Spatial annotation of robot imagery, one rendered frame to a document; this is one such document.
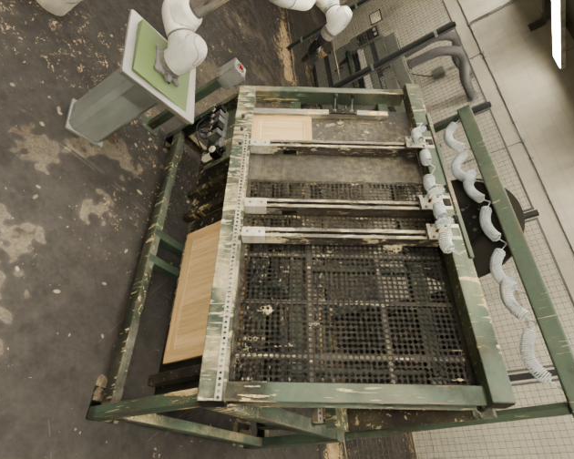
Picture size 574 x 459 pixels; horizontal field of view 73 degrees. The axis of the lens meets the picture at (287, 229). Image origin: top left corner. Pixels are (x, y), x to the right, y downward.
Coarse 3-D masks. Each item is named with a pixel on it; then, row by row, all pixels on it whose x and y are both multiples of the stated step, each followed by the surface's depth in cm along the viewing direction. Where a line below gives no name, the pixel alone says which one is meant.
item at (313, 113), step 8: (256, 112) 275; (264, 112) 275; (272, 112) 275; (280, 112) 275; (288, 112) 275; (296, 112) 275; (304, 112) 276; (312, 112) 276; (320, 112) 276; (328, 112) 276; (360, 112) 277; (368, 112) 277; (376, 112) 277
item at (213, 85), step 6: (210, 84) 281; (216, 84) 281; (198, 90) 288; (204, 90) 285; (210, 90) 285; (198, 96) 289; (204, 96) 289; (162, 114) 304; (168, 114) 302; (150, 120) 312; (156, 120) 308; (162, 120) 307; (150, 126) 312; (156, 126) 312
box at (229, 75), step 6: (234, 60) 271; (222, 66) 277; (228, 66) 271; (234, 66) 267; (222, 72) 272; (228, 72) 270; (234, 72) 270; (240, 72) 270; (216, 78) 274; (222, 78) 274; (228, 78) 274; (234, 78) 274; (240, 78) 273; (222, 84) 277; (228, 84) 277; (234, 84) 277
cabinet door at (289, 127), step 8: (256, 120) 273; (264, 120) 273; (272, 120) 273; (280, 120) 273; (288, 120) 273; (296, 120) 273; (304, 120) 274; (256, 128) 268; (264, 128) 268; (272, 128) 268; (280, 128) 268; (288, 128) 269; (296, 128) 269; (304, 128) 269; (256, 136) 263; (264, 136) 264; (272, 136) 264; (280, 136) 264; (288, 136) 264; (296, 136) 264; (304, 136) 264
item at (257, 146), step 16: (256, 144) 251; (272, 144) 251; (288, 144) 251; (304, 144) 252; (320, 144) 254; (336, 144) 254; (352, 144) 254; (368, 144) 254; (384, 144) 253; (400, 144) 254
